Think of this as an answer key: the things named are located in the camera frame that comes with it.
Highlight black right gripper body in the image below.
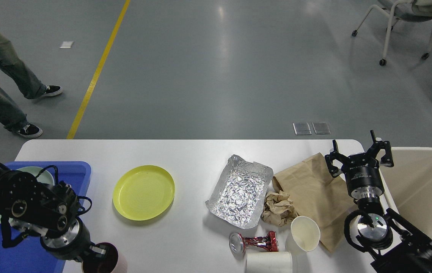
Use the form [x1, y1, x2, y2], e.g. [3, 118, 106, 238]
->
[342, 153, 385, 200]

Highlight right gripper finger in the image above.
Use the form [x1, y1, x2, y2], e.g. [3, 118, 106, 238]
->
[364, 130, 394, 168]
[324, 139, 349, 178]

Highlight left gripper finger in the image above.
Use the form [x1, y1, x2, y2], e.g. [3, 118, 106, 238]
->
[82, 244, 109, 266]

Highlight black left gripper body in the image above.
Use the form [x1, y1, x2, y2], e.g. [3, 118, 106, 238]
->
[40, 218, 93, 262]

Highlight pink mug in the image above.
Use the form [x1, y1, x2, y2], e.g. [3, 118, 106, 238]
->
[81, 242, 128, 273]

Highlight yellow plastic plate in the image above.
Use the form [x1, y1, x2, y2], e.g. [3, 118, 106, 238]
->
[112, 165, 175, 221]

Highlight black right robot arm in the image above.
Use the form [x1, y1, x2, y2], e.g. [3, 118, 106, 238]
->
[324, 131, 432, 273]

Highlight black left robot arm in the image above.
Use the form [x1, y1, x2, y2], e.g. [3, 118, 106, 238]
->
[0, 163, 112, 263]

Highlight right metal floor plate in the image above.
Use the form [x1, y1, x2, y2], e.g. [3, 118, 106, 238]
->
[312, 122, 331, 135]

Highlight metal floor plate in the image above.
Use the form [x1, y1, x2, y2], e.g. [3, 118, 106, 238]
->
[292, 122, 312, 135]
[312, 122, 331, 135]

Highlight brown paper bag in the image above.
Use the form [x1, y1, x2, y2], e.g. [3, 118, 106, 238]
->
[272, 153, 357, 253]

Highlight beige plastic bin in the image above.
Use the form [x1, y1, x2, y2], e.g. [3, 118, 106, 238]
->
[380, 147, 432, 239]

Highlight left metal floor plate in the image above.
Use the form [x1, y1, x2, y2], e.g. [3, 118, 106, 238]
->
[292, 122, 312, 135]

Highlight blue plastic tray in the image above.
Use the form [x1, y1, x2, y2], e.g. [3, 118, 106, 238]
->
[0, 161, 91, 273]

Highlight pale green plate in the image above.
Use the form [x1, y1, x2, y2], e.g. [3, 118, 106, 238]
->
[0, 166, 55, 223]

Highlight crumpled brown paper ball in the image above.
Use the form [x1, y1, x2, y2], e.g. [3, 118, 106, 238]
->
[261, 191, 298, 228]

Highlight upright white paper cup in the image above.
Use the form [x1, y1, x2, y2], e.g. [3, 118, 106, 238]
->
[285, 216, 320, 255]

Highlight aluminium foil tray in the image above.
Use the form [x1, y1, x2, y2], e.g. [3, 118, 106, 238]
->
[205, 154, 273, 229]

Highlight lying white paper cup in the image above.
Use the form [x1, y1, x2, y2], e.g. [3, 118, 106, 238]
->
[245, 252, 293, 273]

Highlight crushed red soda can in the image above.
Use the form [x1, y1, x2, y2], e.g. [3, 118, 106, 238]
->
[228, 231, 279, 255]

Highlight white framed office chair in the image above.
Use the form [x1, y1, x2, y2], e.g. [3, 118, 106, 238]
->
[352, 0, 432, 67]

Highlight white floor marker tag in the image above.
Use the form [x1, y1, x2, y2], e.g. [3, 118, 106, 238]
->
[59, 41, 74, 49]

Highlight person's legs with sneakers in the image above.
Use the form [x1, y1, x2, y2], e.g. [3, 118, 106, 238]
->
[0, 33, 63, 139]

